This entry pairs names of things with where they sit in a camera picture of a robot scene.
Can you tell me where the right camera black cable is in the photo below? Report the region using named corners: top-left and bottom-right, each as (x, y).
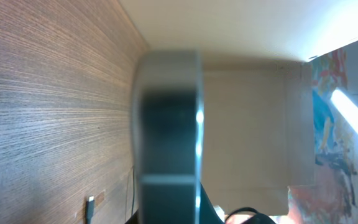
top-left (224, 206), bottom-right (260, 224)

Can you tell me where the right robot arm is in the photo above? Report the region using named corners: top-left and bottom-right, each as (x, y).
top-left (242, 213), bottom-right (276, 224)

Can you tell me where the black USB charging cable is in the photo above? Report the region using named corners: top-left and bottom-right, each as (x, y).
top-left (84, 167), bottom-right (136, 224)

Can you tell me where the colourful wall painting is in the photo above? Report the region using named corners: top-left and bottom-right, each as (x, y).
top-left (272, 48), bottom-right (358, 223)

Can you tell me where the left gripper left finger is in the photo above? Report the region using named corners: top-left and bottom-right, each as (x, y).
top-left (125, 211), bottom-right (139, 224)

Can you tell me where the teal screen smartphone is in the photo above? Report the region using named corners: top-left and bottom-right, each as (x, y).
top-left (131, 50), bottom-right (203, 223)

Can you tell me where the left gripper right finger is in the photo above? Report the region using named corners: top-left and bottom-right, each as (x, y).
top-left (200, 184), bottom-right (224, 224)

